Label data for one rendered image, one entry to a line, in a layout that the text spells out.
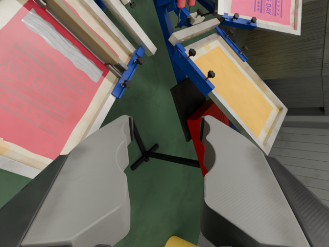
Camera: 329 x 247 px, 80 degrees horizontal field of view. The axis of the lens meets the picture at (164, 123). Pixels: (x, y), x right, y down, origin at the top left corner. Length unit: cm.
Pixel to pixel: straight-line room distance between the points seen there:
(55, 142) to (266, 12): 190
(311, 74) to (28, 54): 287
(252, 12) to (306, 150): 257
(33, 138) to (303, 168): 363
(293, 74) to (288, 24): 99
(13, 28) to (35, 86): 21
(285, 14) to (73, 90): 190
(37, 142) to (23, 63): 31
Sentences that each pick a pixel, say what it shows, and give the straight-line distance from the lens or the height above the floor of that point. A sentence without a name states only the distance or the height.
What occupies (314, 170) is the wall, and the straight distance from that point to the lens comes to 386.
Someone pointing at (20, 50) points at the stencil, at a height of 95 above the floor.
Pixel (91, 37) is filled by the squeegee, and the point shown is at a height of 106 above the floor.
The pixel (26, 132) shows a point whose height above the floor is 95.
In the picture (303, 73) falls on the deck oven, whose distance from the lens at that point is 310.
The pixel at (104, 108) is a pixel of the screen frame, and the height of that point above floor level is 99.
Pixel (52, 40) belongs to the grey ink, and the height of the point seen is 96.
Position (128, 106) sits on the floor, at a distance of 235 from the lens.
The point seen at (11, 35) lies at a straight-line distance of 96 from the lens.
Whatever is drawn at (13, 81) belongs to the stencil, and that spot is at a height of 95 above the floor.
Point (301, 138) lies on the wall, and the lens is 403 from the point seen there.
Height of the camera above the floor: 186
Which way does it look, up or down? 42 degrees down
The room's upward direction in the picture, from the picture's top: 93 degrees clockwise
